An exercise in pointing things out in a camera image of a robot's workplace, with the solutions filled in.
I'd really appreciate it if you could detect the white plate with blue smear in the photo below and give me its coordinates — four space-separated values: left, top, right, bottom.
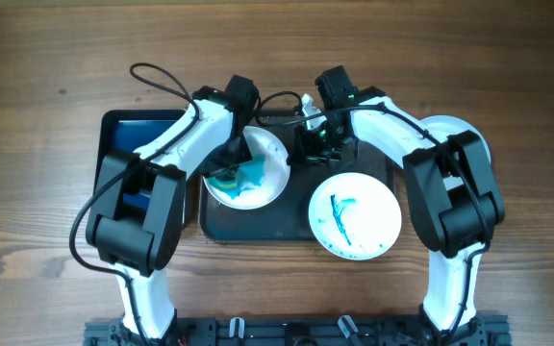
203 126 290 210

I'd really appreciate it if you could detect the green scouring sponge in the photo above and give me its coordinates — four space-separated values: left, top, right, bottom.
209 174 239 190

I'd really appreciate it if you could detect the white plate with red rim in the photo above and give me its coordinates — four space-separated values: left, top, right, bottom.
419 114 492 193

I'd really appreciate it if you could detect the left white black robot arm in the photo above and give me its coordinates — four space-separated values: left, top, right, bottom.
80 75 259 345

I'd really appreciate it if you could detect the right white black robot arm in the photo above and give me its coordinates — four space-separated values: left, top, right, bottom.
315 66 505 339

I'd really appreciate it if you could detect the dark brown serving tray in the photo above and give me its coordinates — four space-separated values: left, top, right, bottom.
198 126 396 244

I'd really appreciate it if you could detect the black tray with blue water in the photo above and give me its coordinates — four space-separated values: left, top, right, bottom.
94 110 185 190

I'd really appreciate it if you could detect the white plate with blue streak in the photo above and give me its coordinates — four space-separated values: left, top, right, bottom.
308 172 402 260

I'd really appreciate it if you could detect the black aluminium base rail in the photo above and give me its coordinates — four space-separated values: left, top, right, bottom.
83 313 513 346

